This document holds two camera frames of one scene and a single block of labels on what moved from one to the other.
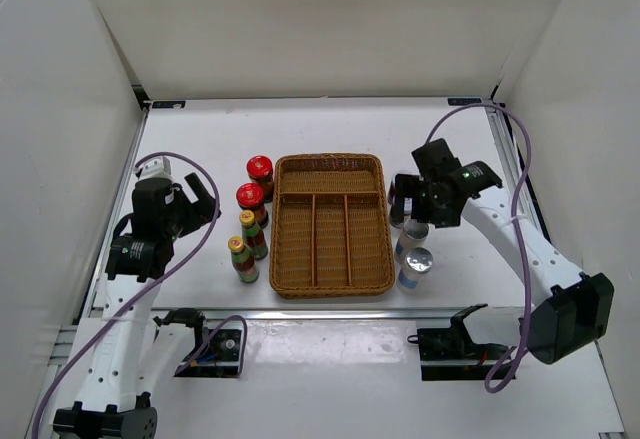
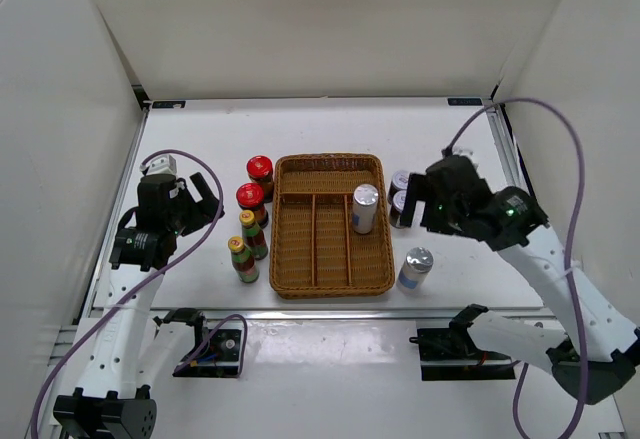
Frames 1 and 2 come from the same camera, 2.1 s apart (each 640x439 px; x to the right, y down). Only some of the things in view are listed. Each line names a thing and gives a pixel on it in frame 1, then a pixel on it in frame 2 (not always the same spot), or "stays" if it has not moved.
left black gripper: [201, 214] stays
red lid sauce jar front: [251, 196] stays
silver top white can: [413, 235] → [364, 203]
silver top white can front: [418, 264] stays
